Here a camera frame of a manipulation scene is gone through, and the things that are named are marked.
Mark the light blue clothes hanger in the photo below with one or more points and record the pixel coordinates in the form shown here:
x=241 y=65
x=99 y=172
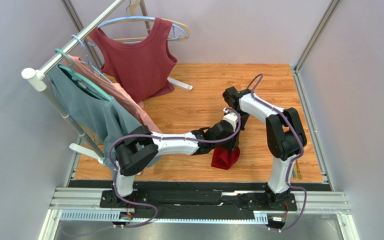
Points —
x=139 y=41

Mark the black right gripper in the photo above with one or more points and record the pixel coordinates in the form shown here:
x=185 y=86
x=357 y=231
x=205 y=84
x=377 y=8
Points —
x=232 y=97

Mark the red cloth napkin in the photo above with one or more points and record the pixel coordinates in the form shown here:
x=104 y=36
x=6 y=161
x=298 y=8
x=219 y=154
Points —
x=224 y=159

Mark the white clothes rack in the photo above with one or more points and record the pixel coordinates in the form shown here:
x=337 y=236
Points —
x=86 y=146

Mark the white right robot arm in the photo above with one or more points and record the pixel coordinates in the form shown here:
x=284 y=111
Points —
x=284 y=134

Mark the blue wire clothes hanger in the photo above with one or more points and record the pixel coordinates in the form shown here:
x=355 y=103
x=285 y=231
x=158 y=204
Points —
x=88 y=60

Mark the wooden clothes hanger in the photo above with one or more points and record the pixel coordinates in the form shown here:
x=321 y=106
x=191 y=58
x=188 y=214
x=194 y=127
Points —
x=154 y=29

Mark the pink hanging shirt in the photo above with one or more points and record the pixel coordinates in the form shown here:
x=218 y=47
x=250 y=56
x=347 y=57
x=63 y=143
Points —
x=117 y=92

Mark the teal clothes hanger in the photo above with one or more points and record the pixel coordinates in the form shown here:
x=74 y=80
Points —
x=88 y=86

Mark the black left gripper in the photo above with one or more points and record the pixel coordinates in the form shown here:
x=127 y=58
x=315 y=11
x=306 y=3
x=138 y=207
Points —
x=233 y=142

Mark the iridescent fork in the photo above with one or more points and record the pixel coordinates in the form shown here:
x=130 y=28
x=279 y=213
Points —
x=294 y=173

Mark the gold spoon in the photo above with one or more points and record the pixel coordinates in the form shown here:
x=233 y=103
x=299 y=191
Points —
x=298 y=171

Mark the maroon tank top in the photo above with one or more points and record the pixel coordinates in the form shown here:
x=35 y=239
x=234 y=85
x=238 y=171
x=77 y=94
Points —
x=142 y=71

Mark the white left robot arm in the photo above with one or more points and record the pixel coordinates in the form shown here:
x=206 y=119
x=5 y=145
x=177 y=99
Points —
x=142 y=148

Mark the grey-blue hanging shirt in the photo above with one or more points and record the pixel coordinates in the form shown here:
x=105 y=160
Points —
x=108 y=119

